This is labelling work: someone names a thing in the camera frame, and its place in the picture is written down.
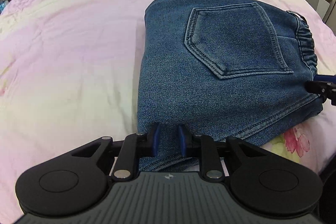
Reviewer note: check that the blue denim pants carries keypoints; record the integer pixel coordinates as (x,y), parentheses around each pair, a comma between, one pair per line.
(220,77)

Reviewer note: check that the pink floral bed blanket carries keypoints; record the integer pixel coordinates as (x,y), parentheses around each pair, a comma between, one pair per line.
(73,50)

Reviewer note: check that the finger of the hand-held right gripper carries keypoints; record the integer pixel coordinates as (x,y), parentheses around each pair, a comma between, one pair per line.
(321,86)

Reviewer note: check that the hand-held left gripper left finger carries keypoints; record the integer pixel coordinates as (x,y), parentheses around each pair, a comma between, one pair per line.
(156,138)

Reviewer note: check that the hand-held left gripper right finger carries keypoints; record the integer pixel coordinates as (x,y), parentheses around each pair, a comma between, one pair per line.
(182,139)

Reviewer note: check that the dark cloth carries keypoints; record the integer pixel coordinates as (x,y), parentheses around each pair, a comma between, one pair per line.
(329,187)

